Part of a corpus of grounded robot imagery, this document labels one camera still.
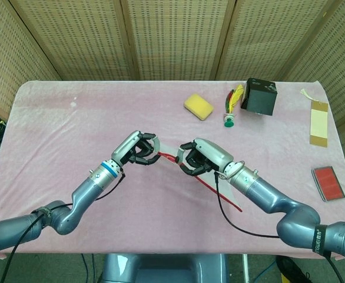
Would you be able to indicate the red ink pad case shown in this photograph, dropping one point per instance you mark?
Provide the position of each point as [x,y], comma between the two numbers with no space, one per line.
[328,182]

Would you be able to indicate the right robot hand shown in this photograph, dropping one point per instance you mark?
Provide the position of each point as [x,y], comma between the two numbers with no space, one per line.
[213,151]

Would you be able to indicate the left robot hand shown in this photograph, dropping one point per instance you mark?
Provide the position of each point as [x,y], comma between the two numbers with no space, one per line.
[125,147]

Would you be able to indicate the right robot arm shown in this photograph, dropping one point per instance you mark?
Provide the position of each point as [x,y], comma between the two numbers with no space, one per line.
[278,200]

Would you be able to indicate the yellow sponge green underside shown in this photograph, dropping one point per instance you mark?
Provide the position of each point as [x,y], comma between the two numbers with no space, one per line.
[198,106]

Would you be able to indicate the feather shuttlecock green base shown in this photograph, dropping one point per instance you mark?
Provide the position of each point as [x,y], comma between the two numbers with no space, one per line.
[229,123]

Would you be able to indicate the pink plush tablecloth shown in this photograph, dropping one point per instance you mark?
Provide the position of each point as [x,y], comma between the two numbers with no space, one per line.
[102,118]

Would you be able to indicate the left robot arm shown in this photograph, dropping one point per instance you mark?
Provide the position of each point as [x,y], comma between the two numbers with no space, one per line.
[81,194]

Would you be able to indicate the beige cardboard bookmark with tassel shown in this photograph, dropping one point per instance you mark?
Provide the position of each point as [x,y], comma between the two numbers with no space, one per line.
[319,123]

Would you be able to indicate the clear red-zipper mesh pouch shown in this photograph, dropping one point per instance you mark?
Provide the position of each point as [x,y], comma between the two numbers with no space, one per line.
[219,194]

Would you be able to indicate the black cardboard box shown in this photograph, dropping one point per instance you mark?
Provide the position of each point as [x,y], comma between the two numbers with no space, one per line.
[259,97]

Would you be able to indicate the woven bamboo folding screen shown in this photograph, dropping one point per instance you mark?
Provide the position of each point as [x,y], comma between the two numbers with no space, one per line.
[175,38]

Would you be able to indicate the blue-grey robot torso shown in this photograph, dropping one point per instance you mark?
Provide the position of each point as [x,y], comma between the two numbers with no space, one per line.
[166,268]

